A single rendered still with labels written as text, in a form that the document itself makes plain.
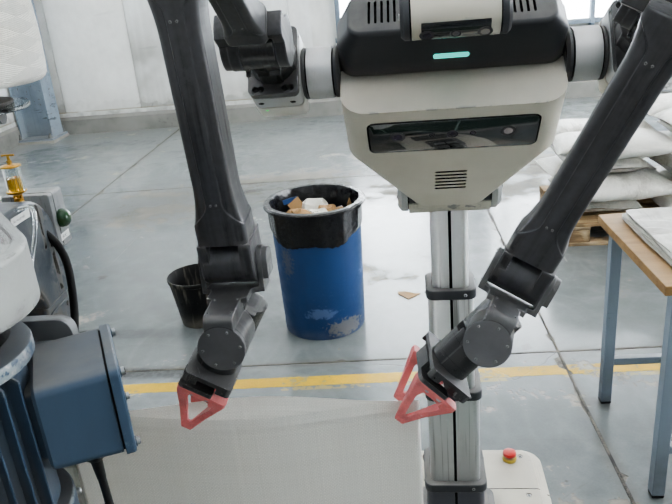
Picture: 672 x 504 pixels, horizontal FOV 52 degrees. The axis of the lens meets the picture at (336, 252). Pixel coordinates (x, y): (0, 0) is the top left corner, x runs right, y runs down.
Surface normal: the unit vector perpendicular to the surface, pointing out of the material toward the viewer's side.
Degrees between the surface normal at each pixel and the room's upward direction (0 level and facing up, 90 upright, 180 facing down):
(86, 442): 90
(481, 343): 77
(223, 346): 89
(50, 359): 1
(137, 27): 90
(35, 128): 90
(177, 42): 99
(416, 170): 130
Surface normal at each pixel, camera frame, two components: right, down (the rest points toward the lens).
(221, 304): -0.09, -0.90
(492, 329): -0.28, 0.16
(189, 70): -0.08, 0.51
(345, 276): 0.56, 0.30
